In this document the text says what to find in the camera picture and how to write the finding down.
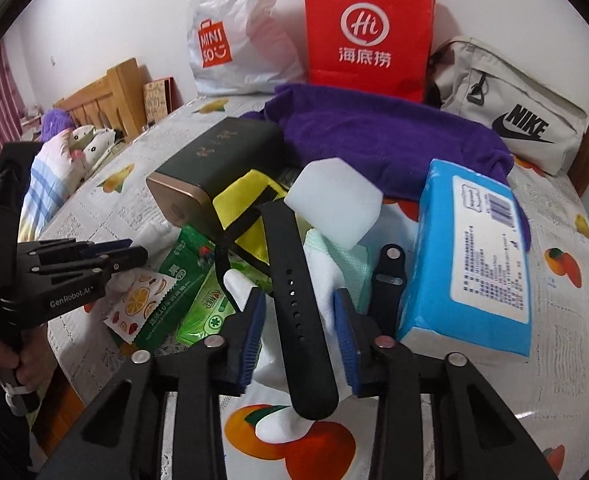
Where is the white Miniso plastic bag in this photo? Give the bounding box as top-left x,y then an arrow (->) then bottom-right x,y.
187,0 -> 305,96

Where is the red Haidilao paper bag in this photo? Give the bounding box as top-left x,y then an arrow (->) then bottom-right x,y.
304,0 -> 436,103

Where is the person's left hand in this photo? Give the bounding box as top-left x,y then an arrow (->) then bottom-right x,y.
0,325 -> 56,391

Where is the mint green cloth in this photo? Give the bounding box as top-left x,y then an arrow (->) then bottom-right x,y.
304,229 -> 373,314

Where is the fruit print wipe sachet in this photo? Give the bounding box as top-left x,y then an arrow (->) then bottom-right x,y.
104,270 -> 177,344

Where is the long black watch strap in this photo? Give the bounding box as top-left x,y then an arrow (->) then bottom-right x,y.
260,199 -> 341,422

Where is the green snack packet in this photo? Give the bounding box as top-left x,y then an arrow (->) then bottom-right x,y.
134,226 -> 214,352

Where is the striped pillow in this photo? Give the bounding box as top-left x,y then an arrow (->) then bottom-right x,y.
18,129 -> 86,242

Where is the purple plush toy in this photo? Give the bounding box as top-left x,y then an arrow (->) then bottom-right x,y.
40,108 -> 76,143

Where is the blue tissue pack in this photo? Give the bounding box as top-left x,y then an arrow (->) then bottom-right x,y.
397,159 -> 532,364

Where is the yellow black pouch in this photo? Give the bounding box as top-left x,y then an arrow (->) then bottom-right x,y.
214,169 -> 287,310

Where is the purple towel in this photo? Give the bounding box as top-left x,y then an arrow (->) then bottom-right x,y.
241,82 -> 532,252

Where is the grey Nike bag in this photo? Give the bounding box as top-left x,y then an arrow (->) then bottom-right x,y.
431,37 -> 587,176

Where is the wooden headboard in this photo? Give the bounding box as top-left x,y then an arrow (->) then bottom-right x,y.
54,58 -> 146,143

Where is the dark green tea box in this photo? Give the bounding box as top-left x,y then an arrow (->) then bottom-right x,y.
146,117 -> 289,240

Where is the brown book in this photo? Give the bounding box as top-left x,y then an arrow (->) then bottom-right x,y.
142,77 -> 180,125

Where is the green tissue packet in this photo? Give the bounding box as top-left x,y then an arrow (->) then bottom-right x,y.
175,268 -> 235,346

